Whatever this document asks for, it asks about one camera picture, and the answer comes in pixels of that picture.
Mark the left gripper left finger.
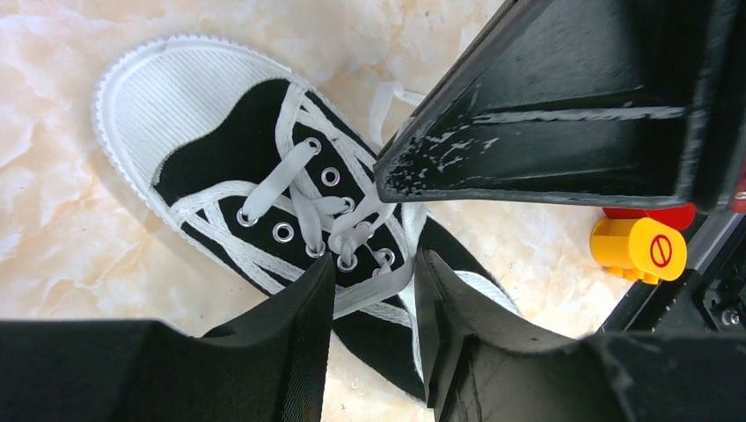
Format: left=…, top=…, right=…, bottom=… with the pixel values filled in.
left=201, top=253, right=338, bottom=422

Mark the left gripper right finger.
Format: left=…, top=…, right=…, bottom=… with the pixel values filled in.
left=414, top=250, right=579, bottom=421

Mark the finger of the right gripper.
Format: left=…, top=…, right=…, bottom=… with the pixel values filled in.
left=375, top=1, right=745, bottom=211

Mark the black white canvas sneaker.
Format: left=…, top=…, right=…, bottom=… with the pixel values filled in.
left=92, top=34, right=516, bottom=400

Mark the white shoelace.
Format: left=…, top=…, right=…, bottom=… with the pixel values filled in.
left=237, top=83, right=426, bottom=318

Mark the red plastic cylinder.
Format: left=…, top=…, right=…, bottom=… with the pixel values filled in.
left=603, top=204, right=696, bottom=231

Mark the yellow plastic cylinder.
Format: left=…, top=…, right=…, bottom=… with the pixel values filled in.
left=589, top=217, right=688, bottom=285

